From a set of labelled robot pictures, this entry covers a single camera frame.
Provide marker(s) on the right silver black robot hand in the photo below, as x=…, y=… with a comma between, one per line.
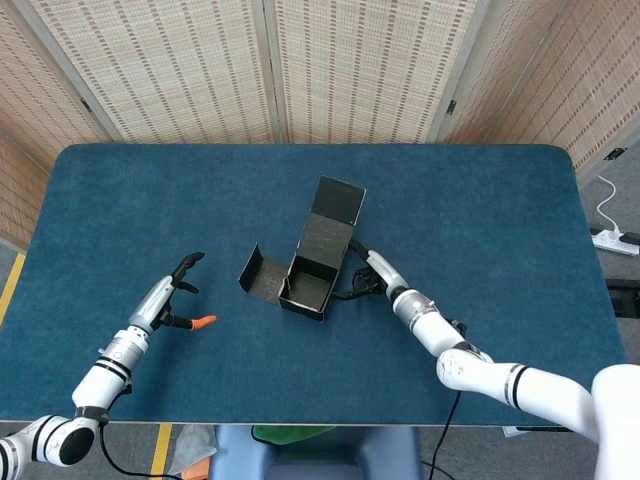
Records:
x=387, y=272

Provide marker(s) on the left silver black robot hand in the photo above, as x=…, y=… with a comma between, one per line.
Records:
x=152, y=305

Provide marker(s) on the black cardboard folding box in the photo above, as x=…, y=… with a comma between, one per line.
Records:
x=325, y=235

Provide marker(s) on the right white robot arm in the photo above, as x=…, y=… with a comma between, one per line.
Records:
x=430, y=325

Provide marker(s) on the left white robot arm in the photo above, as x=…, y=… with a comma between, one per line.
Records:
x=105, y=375

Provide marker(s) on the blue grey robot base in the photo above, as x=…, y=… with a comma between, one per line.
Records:
x=320, y=465

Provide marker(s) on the blue felt table cover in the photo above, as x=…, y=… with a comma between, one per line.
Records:
x=450, y=200

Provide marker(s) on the translucent plastic bag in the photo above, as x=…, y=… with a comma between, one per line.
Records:
x=192, y=445

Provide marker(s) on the woven bamboo screen panel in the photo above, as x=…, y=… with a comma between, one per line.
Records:
x=360, y=65
x=15, y=200
x=40, y=90
x=175, y=65
x=550, y=75

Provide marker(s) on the small orange object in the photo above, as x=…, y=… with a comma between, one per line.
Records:
x=195, y=474

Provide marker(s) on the black screen hinge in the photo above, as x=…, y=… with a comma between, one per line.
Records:
x=451, y=106
x=85, y=104
x=615, y=152

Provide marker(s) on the white power strip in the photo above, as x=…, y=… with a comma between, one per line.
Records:
x=612, y=242

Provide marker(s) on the black equipment base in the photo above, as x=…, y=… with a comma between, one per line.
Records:
x=625, y=300

